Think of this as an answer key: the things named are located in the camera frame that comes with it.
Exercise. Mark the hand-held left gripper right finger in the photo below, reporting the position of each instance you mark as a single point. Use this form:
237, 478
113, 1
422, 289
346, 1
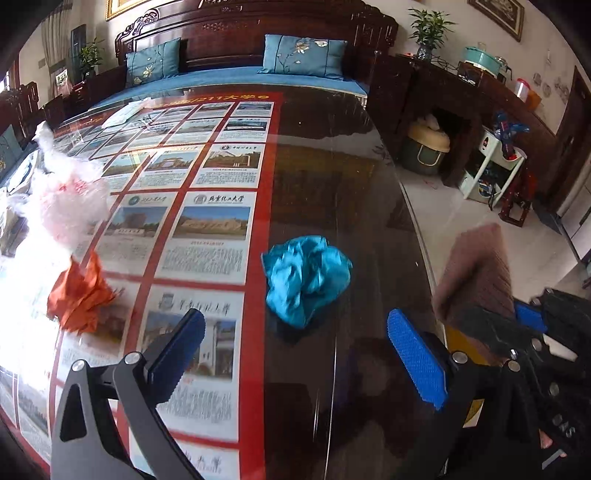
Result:
418, 362

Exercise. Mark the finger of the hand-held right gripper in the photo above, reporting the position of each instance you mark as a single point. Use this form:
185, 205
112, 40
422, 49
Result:
531, 318
489, 330

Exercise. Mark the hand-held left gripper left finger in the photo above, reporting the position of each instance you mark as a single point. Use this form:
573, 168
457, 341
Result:
178, 353

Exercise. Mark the brown cloth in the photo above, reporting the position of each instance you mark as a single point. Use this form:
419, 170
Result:
480, 277

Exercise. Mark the blue paper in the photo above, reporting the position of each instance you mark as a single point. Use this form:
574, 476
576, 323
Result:
304, 277

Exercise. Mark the person's right hand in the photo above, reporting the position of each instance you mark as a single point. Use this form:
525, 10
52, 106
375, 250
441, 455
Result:
545, 438

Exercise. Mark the orange crumpled paper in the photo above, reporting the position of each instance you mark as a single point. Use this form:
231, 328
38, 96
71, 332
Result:
81, 295

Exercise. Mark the red wooden stool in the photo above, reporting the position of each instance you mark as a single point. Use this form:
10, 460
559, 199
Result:
519, 198

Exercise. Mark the red poster under glass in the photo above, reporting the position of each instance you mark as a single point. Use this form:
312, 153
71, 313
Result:
194, 207

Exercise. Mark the small white shelf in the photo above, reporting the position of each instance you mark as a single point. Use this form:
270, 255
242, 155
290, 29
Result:
489, 166

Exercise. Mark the clear plastic bag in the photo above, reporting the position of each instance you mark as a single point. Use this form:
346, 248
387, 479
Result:
69, 203

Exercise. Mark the blue toy figure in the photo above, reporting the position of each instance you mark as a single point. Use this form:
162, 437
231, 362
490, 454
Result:
508, 134

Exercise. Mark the green and cream bucket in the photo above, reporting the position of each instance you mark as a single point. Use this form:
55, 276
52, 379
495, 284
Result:
425, 147

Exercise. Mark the red lidded jar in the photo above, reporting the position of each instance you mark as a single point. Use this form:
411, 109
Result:
522, 88

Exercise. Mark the white paper sheet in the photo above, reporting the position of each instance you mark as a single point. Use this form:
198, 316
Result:
127, 113

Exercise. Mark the dark wooden cabinet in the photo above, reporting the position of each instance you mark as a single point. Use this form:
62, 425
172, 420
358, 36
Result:
415, 92

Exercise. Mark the teal cooking pot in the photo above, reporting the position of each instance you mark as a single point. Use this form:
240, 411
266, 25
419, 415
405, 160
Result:
482, 60

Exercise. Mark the dark wooden side table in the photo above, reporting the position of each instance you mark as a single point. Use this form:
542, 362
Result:
92, 87

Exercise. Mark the dark wooden armchair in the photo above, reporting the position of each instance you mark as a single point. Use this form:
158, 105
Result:
21, 108

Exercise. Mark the blue embroidered cushion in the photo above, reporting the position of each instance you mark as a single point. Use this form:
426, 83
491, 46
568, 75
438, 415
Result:
302, 57
152, 62

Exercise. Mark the potted green plant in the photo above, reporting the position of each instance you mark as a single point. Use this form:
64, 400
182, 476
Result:
90, 57
431, 32

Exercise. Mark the dark framed picture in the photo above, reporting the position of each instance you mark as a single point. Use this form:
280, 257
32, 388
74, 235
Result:
498, 16

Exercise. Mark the black tower appliance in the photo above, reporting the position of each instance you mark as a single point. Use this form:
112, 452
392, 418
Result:
77, 46

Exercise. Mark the dark wooden sofa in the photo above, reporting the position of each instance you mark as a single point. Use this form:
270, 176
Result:
258, 32

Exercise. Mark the beige curtain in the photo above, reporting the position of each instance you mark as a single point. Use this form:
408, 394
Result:
51, 32

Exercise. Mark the gold framed landscape painting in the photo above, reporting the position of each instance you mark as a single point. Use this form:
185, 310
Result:
129, 7

